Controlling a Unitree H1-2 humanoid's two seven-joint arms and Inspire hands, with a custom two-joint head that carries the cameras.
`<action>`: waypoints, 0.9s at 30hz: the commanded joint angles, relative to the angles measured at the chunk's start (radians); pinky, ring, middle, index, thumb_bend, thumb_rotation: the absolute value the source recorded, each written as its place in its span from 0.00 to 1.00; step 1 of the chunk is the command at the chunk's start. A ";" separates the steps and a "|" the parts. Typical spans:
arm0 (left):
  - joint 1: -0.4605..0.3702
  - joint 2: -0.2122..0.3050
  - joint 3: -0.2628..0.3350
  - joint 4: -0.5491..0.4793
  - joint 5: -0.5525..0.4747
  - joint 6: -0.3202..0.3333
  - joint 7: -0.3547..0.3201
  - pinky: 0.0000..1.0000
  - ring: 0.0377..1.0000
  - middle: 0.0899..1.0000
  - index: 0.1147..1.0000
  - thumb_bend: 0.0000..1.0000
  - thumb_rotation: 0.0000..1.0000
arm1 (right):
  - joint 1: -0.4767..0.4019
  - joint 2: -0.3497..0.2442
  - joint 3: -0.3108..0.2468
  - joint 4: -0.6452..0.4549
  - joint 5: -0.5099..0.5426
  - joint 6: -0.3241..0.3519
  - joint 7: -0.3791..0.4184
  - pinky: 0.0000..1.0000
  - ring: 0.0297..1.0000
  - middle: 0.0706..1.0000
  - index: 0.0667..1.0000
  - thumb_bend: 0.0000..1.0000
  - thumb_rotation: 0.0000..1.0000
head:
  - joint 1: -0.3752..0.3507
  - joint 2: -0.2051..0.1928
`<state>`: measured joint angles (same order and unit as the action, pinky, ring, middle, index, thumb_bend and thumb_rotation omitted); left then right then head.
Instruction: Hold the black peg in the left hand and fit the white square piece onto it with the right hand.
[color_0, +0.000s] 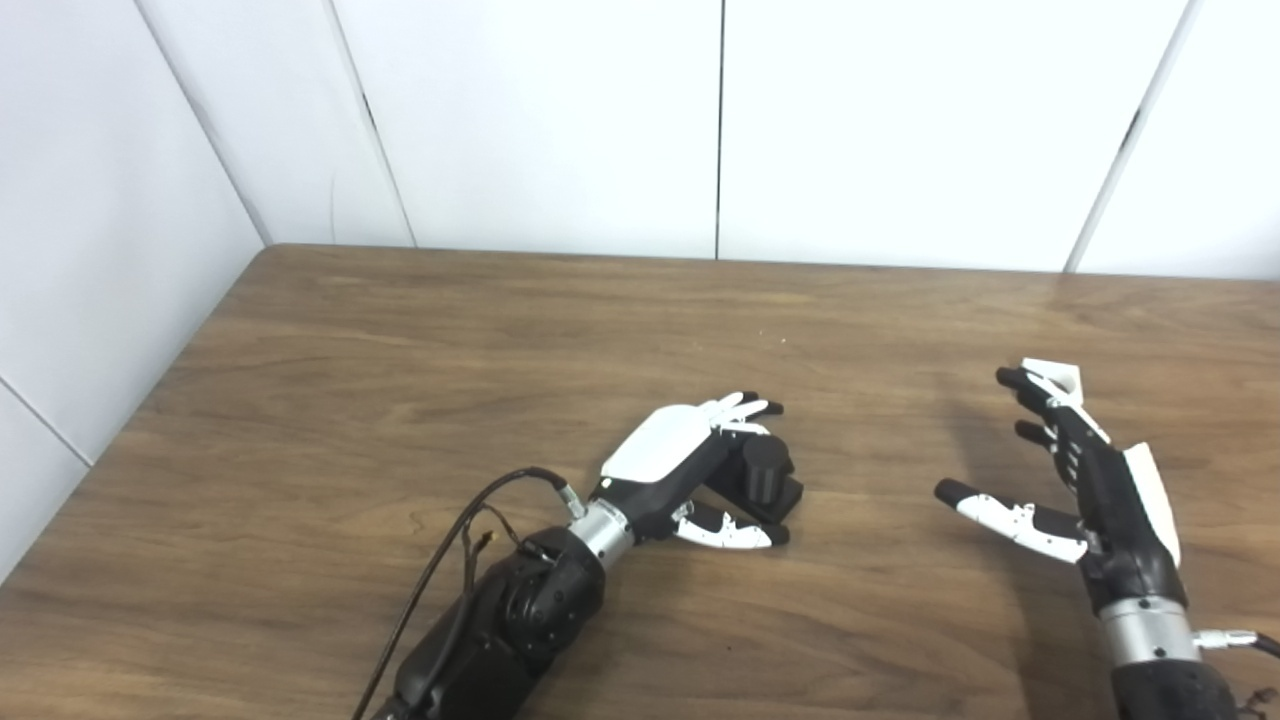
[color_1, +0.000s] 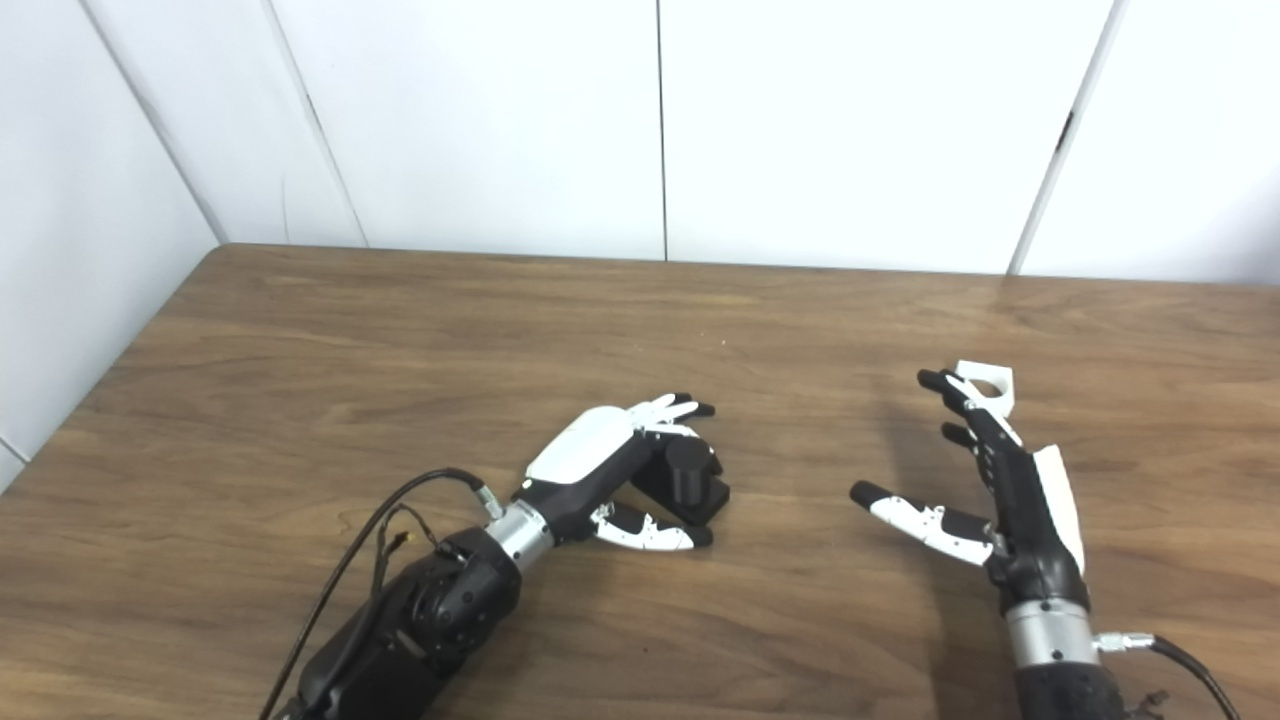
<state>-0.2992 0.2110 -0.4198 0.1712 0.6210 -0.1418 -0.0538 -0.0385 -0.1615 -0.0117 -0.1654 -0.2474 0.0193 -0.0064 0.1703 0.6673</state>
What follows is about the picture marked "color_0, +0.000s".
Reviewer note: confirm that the white square piece with hole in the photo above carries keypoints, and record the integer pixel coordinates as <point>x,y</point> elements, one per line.
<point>1068,385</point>

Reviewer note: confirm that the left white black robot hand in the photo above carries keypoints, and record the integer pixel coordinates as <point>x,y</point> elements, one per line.
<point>660,450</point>

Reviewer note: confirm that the black peg with square base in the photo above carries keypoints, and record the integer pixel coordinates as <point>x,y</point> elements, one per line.
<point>765,475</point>

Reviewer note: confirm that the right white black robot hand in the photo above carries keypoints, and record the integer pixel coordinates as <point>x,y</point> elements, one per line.
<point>1120,520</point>

